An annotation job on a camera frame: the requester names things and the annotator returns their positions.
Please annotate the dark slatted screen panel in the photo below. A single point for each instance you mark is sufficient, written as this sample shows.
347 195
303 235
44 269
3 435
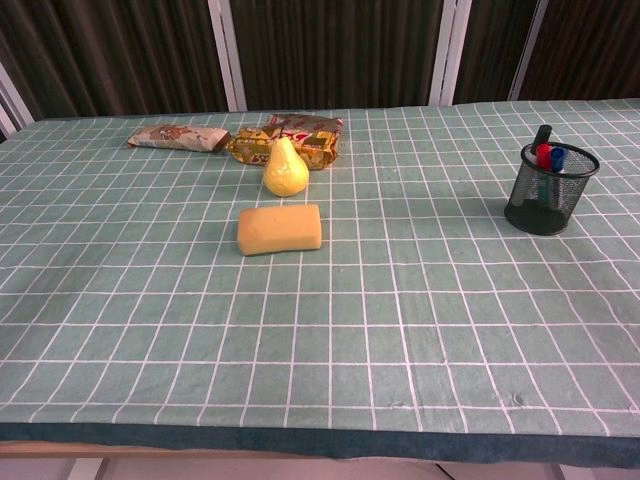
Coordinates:
340 50
590 45
492 45
110 55

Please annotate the black marker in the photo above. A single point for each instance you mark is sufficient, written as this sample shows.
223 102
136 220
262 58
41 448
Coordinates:
542 134

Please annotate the black mesh pen holder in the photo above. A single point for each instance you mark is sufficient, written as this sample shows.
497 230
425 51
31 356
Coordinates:
537 215

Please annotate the blue marker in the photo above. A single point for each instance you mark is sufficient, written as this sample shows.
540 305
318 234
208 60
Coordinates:
557 157

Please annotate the gold foil snack packet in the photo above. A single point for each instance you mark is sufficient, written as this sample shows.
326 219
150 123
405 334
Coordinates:
250 147

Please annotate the yellow pear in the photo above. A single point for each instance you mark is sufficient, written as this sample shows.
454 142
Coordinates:
285 175

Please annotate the red marker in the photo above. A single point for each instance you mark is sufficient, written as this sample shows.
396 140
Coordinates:
543 155

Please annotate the brown snack packet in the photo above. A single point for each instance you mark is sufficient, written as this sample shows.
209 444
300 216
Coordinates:
175 138

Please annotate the yellow sponge block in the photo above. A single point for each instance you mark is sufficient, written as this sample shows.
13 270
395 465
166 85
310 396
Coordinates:
279 230

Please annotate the red foil snack packet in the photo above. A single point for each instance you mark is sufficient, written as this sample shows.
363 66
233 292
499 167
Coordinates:
305 122

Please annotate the white screen frame post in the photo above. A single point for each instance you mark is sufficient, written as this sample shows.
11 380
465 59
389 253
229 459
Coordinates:
527 50
227 55
450 50
11 102

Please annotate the green grid tablecloth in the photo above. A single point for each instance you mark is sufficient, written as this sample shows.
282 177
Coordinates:
400 310

